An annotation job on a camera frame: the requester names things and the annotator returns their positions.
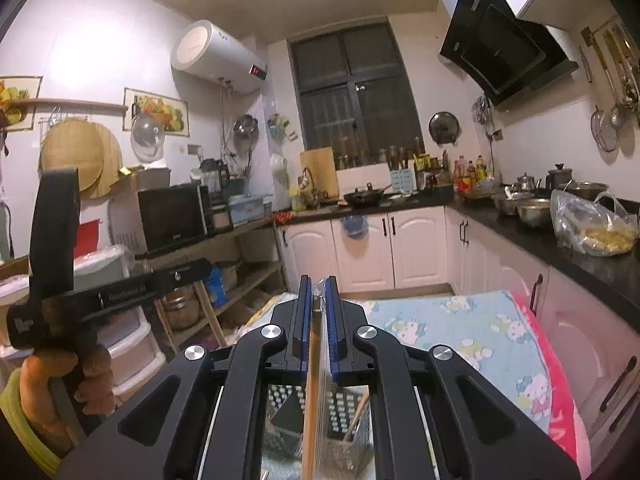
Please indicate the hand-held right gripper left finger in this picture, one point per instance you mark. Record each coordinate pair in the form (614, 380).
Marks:
(302, 310)

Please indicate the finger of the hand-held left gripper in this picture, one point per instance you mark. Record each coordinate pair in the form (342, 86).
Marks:
(52, 235)
(180, 277)

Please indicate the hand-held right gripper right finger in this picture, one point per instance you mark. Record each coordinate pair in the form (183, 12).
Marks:
(332, 320)

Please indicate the green plastic chopstick holder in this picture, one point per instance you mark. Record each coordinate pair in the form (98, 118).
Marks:
(340, 400)

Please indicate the chopstick pair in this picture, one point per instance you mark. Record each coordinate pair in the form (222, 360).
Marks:
(309, 410)

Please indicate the person's left forearm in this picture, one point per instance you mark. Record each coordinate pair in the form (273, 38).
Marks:
(15, 425)

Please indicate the hanging metal kitchen utensils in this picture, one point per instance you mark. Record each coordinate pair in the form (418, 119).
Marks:
(617, 115)

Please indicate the person's left hand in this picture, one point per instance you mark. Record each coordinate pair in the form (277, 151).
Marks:
(100, 380)

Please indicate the red plastic basin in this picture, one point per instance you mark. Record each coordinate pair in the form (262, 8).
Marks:
(89, 237)

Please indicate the blue can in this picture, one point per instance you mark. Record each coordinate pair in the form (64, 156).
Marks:
(216, 287)

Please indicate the wooden shelf rack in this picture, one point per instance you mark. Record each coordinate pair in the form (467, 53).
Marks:
(250, 286)

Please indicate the black microwave oven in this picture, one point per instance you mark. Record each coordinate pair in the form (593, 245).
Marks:
(170, 217)

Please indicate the plastic drawer unit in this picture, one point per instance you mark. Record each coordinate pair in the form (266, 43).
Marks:
(135, 340)

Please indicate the round bamboo tray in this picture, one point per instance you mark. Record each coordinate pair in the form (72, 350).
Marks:
(70, 150)

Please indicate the blue storage box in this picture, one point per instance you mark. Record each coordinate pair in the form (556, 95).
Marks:
(245, 210)

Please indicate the round wooden board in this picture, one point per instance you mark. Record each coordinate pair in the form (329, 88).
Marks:
(111, 160)

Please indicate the blue hanging cloth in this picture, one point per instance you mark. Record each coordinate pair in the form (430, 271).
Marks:
(355, 225)

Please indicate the grey metal container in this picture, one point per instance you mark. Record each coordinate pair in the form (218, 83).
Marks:
(147, 177)

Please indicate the printed cartoon blanket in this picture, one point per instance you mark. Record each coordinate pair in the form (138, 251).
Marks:
(450, 335)

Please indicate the black wok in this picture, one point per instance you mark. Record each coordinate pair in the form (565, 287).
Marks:
(365, 196)

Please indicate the metal faucet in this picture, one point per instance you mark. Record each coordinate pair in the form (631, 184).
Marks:
(306, 180)

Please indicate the glass pot lid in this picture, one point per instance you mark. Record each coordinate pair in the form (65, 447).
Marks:
(147, 135)

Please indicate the framed fruit picture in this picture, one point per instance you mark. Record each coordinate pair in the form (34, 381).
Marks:
(165, 110)
(15, 100)

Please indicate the wooden cutting board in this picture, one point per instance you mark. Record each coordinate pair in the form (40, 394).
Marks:
(322, 170)

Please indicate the white rectangular box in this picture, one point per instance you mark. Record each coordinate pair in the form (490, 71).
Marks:
(362, 177)

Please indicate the blue slotted rack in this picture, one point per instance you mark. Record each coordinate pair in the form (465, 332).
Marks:
(402, 181)

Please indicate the hanging steel bowl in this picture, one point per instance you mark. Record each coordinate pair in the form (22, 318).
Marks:
(246, 126)

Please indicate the row of windowsill jars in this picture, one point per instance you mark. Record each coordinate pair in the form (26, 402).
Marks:
(395, 157)

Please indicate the group of condiment bottles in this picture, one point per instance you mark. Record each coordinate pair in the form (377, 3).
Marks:
(467, 175)

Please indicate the black kitchen countertop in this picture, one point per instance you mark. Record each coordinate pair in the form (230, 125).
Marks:
(525, 245)

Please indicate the hanging pot lid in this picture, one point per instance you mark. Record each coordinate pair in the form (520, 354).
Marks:
(444, 127)

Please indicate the dark framed window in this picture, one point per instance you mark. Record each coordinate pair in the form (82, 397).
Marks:
(350, 90)

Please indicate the white water heater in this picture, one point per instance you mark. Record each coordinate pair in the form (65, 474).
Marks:
(215, 55)

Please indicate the small steel kettle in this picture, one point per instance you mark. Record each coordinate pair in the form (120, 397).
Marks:
(525, 182)

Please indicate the pink blanket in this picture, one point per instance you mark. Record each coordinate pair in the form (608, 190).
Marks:
(560, 425)

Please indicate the dark lidded pot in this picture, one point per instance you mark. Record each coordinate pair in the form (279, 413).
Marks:
(557, 177)

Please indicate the clear plastic food bag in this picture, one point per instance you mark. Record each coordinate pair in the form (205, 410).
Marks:
(590, 225)

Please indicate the lidded steel pot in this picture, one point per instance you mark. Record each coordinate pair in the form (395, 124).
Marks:
(585, 190)

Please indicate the black range hood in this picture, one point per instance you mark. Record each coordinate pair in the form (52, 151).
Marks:
(500, 50)

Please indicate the wooden wall shelf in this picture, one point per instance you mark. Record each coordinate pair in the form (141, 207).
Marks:
(75, 103)

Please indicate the small wall caddy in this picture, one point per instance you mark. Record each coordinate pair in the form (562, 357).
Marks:
(277, 127)

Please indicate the wall utensil rack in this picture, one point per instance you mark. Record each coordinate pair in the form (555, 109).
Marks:
(600, 30)

